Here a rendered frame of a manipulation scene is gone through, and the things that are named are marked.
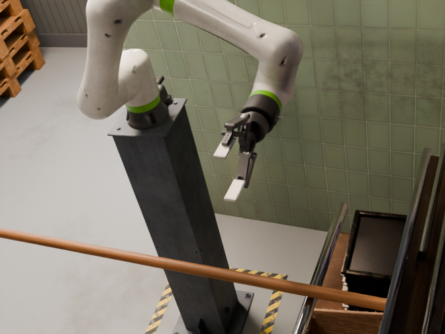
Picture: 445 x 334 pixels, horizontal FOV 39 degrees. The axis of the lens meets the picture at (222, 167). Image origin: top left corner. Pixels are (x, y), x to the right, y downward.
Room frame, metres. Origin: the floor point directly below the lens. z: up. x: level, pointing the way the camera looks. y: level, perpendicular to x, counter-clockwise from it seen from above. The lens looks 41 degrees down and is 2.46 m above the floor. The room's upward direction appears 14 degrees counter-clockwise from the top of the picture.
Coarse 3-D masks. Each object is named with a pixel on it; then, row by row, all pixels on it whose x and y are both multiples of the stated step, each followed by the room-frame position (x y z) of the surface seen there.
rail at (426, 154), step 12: (420, 168) 1.03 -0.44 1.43; (420, 180) 0.99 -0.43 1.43; (420, 192) 0.95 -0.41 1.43; (408, 216) 0.90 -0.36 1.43; (408, 228) 0.86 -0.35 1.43; (408, 240) 0.83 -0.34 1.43; (408, 252) 0.80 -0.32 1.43; (396, 264) 0.78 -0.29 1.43; (396, 276) 0.75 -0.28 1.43; (396, 288) 0.73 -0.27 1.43; (396, 300) 0.70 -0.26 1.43; (384, 312) 0.68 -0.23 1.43; (384, 324) 0.66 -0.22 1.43
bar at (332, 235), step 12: (336, 216) 1.18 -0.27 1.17; (336, 228) 1.14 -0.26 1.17; (336, 240) 1.11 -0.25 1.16; (324, 252) 1.06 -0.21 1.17; (324, 264) 1.03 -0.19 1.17; (324, 276) 1.00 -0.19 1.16; (312, 300) 0.93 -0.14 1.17; (300, 312) 0.91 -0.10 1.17; (312, 312) 0.90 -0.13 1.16; (300, 324) 0.87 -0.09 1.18
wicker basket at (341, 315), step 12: (324, 312) 1.18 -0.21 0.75; (336, 312) 1.16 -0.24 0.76; (348, 312) 1.15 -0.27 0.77; (360, 312) 1.13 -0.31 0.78; (372, 312) 1.11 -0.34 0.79; (312, 324) 1.21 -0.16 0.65; (324, 324) 1.19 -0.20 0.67; (336, 324) 1.17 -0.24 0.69; (348, 324) 1.15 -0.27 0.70; (360, 324) 1.13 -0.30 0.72; (372, 324) 1.11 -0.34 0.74
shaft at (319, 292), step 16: (16, 240) 1.38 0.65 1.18; (32, 240) 1.35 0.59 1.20; (48, 240) 1.33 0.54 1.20; (64, 240) 1.32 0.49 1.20; (112, 256) 1.21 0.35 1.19; (128, 256) 1.19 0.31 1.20; (144, 256) 1.18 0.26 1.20; (192, 272) 1.09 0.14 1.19; (208, 272) 1.07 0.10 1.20; (224, 272) 1.05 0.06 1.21; (240, 272) 1.04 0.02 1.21; (272, 288) 0.98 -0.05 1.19; (288, 288) 0.96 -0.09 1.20; (304, 288) 0.95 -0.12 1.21; (320, 288) 0.93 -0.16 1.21; (352, 304) 0.88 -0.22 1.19; (368, 304) 0.86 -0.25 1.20; (384, 304) 0.85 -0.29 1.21
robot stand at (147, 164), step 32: (128, 128) 1.78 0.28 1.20; (160, 128) 1.74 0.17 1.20; (128, 160) 1.77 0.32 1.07; (160, 160) 1.71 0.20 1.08; (192, 160) 1.82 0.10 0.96; (160, 192) 1.73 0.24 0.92; (192, 192) 1.76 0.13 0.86; (160, 224) 1.75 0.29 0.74; (192, 224) 1.70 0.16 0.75; (160, 256) 1.78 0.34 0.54; (192, 256) 1.71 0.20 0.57; (224, 256) 1.86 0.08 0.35; (192, 288) 1.73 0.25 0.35; (224, 288) 1.79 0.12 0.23; (160, 320) 1.88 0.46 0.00; (192, 320) 1.76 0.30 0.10; (224, 320) 1.72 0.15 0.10
